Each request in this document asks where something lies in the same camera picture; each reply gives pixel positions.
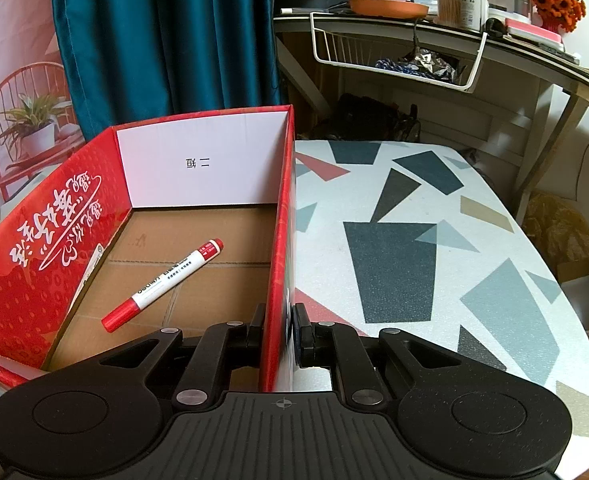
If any orange oval tray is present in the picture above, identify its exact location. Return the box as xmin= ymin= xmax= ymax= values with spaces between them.
xmin=349 ymin=0 xmax=429 ymax=20

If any white wire under-shelf basket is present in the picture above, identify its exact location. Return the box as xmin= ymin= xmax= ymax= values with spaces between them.
xmin=308 ymin=10 xmax=490 ymax=94

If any blue curtain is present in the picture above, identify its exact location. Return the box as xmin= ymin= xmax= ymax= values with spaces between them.
xmin=52 ymin=0 xmax=281 ymax=139

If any cotton swab container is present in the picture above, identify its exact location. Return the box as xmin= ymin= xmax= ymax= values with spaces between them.
xmin=435 ymin=0 xmax=461 ymax=27

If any red white marker pen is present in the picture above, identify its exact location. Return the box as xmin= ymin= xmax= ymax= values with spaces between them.
xmin=101 ymin=238 xmax=224 ymax=333

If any cluttered white desk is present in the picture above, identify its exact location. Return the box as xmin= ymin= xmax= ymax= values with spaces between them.
xmin=274 ymin=13 xmax=589 ymax=220

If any red strawberry cardboard box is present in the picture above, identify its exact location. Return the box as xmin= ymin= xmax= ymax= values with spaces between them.
xmin=0 ymin=106 xmax=295 ymax=391

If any geometric patterned table cover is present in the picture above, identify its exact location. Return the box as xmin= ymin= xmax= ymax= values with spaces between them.
xmin=294 ymin=141 xmax=589 ymax=479

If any printed room backdrop cloth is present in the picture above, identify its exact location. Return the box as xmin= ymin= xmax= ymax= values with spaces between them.
xmin=0 ymin=0 xmax=84 ymax=207

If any orange flowers red vase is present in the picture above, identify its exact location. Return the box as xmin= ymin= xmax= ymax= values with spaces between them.
xmin=531 ymin=0 xmax=587 ymax=34

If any pink book stack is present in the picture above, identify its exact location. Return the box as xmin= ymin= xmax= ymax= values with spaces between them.
xmin=505 ymin=18 xmax=563 ymax=50

